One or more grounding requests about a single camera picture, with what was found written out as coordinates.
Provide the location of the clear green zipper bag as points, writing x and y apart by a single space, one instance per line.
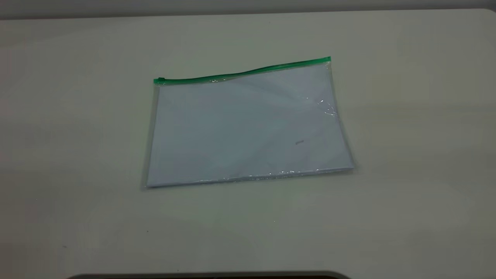
248 128

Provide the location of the green zipper slider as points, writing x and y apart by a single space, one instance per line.
159 81

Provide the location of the dark rounded base panel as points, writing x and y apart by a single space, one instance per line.
209 275

